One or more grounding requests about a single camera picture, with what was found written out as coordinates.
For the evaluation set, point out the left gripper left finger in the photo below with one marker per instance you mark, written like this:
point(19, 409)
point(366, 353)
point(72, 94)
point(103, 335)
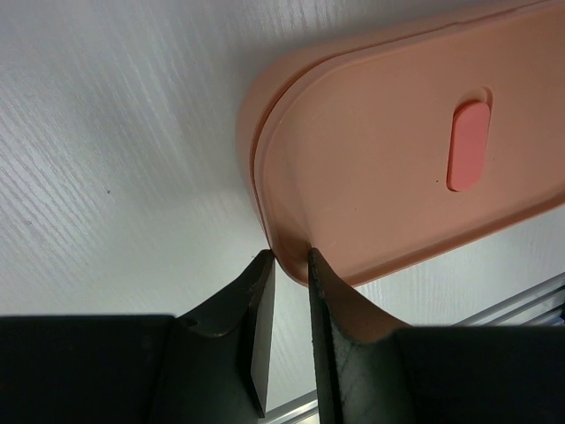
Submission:
point(209, 365)

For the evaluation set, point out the pink box lid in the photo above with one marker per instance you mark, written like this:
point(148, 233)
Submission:
point(385, 157)

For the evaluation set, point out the pink lunch box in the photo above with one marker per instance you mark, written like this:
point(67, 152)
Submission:
point(271, 84)

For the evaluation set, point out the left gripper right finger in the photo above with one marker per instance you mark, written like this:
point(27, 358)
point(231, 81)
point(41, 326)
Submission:
point(371, 367)

